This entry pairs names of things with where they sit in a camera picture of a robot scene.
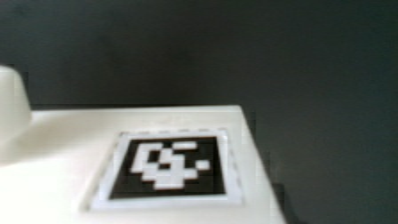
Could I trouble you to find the white drawer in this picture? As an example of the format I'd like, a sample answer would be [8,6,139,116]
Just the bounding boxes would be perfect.
[0,66,289,224]

